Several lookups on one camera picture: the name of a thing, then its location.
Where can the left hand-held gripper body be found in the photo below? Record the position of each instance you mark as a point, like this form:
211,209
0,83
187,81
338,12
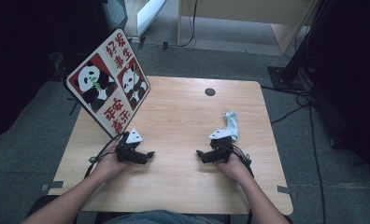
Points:
128,152

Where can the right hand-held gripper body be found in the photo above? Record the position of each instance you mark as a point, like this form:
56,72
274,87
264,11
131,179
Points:
222,149

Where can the light blue cloth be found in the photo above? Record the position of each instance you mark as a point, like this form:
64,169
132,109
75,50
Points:
231,121

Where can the panda picture frame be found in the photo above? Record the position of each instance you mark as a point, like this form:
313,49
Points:
94,82

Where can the person's left hand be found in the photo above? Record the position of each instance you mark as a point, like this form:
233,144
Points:
110,166

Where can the person's right hand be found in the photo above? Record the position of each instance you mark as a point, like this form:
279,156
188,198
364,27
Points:
236,169

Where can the dark round table grommet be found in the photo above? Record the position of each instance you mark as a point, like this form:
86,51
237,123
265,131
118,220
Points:
210,91

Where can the person's grey-blue clothing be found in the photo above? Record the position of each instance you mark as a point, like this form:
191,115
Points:
161,218

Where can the black angled floor tape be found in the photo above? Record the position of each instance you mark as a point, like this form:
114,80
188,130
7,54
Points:
73,107

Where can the grey tape piece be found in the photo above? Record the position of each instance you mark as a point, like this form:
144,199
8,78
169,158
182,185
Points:
286,189
54,185

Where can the black stand with base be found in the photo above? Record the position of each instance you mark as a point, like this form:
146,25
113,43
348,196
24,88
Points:
286,77

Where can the black flat stand base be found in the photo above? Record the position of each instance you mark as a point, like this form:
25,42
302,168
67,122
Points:
58,67

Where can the light wooden cabinet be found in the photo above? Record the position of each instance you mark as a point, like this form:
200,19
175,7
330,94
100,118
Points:
236,11

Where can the white panel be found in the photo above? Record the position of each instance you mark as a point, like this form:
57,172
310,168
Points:
149,14

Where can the dark monitor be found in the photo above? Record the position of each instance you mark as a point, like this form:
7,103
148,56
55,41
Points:
116,12

